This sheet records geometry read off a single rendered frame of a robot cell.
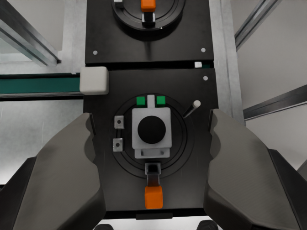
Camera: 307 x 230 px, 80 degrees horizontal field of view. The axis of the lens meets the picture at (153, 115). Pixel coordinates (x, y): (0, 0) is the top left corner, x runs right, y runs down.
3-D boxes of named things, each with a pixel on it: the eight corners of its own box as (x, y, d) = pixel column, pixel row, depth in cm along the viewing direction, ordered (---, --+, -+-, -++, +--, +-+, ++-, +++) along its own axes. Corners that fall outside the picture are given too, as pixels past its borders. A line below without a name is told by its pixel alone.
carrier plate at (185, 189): (223, 203, 32) (228, 207, 30) (83, 208, 31) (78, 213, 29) (211, 71, 36) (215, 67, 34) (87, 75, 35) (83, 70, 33)
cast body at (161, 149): (168, 156, 26) (173, 160, 19) (136, 157, 26) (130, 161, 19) (166, 98, 27) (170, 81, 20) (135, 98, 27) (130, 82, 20)
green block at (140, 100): (146, 111, 30) (145, 104, 25) (139, 111, 30) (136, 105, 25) (145, 104, 31) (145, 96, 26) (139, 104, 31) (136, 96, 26)
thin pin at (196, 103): (187, 117, 30) (201, 106, 22) (182, 117, 30) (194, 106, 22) (187, 112, 30) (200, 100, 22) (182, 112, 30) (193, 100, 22)
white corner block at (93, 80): (111, 97, 35) (105, 91, 31) (87, 97, 35) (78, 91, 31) (111, 74, 36) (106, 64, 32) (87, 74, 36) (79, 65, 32)
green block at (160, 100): (163, 111, 30) (165, 104, 25) (156, 111, 30) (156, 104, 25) (162, 103, 31) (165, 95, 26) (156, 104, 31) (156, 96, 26)
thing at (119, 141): (124, 151, 29) (122, 151, 28) (114, 151, 29) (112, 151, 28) (124, 138, 30) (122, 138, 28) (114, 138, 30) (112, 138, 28)
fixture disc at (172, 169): (195, 176, 31) (198, 178, 29) (110, 179, 30) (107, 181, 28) (189, 94, 33) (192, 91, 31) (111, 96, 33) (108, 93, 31)
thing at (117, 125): (125, 129, 30) (124, 128, 28) (116, 129, 30) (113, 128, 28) (125, 117, 30) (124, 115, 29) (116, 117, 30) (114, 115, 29)
